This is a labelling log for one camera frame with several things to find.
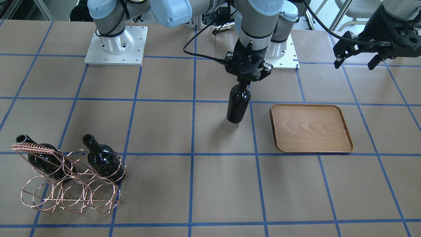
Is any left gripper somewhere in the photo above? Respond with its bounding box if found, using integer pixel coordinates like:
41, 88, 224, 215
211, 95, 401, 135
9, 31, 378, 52
333, 3, 420, 70

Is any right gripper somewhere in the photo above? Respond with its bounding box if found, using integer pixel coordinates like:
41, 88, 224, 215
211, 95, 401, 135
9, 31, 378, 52
224, 42, 273, 87

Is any dark wine bottle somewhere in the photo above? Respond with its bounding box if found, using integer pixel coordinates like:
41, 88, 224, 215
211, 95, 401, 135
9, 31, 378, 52
28, 152, 72, 180
227, 84, 251, 123
82, 134, 125, 184

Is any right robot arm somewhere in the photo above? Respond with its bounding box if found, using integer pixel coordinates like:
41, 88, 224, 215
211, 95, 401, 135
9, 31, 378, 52
85, 0, 284, 84

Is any wooden tray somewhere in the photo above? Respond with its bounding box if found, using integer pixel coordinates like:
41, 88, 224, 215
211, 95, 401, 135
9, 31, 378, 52
269, 104, 354, 153

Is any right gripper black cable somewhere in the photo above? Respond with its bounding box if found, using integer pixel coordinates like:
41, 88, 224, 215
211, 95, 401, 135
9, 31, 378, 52
183, 20, 231, 65

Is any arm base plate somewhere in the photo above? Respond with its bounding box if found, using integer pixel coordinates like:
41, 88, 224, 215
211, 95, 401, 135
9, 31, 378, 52
265, 34, 300, 70
85, 26, 148, 66

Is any copper wire bottle basket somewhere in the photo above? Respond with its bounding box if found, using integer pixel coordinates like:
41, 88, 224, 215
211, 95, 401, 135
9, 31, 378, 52
11, 143, 125, 215

